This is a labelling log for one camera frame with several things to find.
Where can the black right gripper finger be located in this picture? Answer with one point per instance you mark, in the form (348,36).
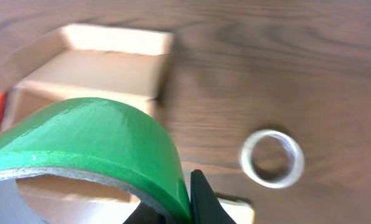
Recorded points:
(205,207)

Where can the white tape roll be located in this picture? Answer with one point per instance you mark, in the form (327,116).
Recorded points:
(293,150)

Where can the green tape roll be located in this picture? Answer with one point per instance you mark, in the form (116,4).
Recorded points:
(103,141)

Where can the yellow sticky note pad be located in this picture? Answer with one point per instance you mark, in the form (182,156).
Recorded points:
(241,212)

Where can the brown cardboard box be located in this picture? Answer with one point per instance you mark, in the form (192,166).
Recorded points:
(84,60)

